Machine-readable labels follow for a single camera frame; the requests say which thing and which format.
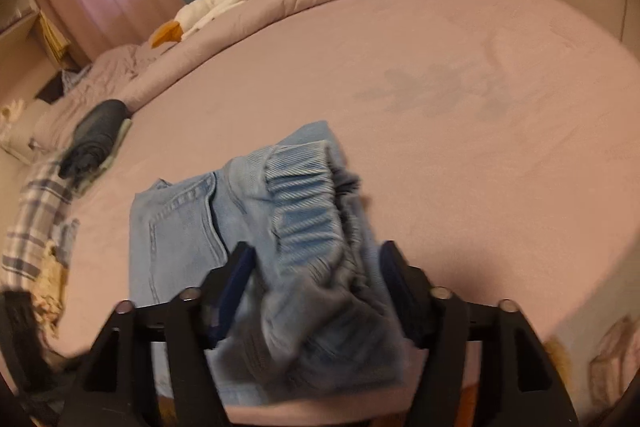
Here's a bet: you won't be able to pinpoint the cream patterned cloth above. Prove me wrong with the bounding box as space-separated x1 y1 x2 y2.
30 239 71 340

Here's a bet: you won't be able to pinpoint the dark rolled garment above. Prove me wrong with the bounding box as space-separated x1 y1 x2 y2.
57 99 130 182

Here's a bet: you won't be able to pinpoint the yellow stack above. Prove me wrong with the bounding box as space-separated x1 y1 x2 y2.
39 9 71 62

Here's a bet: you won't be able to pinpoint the light blue denim pants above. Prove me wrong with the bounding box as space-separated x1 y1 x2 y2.
129 121 416 408

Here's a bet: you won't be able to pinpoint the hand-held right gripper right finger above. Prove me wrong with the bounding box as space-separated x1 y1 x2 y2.
379 241 580 427

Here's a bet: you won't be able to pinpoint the plaid cloth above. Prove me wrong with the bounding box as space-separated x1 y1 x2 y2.
0 157 81 278

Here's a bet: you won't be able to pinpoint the beige bedside shelf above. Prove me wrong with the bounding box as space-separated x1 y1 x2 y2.
0 0 83 108

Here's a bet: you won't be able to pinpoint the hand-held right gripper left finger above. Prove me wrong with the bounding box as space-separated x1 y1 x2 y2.
59 242 256 427

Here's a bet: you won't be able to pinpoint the bed with pink sheet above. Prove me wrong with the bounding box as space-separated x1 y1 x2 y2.
50 0 640 427

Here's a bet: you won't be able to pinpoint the pink dotted cloth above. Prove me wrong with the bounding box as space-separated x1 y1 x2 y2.
587 314 638 408

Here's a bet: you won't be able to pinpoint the cream pillow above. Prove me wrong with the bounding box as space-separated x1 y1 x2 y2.
0 99 53 165

